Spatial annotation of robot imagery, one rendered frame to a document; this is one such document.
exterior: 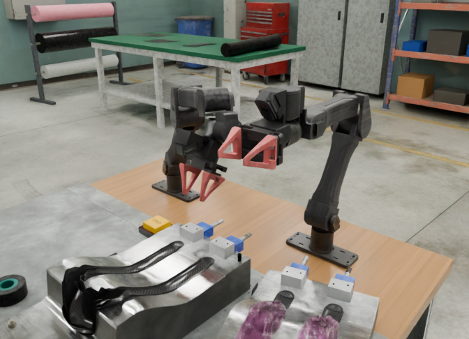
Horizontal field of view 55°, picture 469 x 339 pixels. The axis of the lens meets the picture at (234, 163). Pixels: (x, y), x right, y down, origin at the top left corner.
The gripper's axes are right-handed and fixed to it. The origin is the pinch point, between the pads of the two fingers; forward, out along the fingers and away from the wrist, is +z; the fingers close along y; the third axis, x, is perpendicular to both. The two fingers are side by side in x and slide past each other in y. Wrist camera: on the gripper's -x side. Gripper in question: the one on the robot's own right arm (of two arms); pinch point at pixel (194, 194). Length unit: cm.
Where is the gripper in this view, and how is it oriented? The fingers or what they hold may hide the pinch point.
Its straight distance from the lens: 112.8
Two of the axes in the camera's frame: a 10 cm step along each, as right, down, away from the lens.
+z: -3.3, 9.4, -0.3
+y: 7.4, 2.4, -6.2
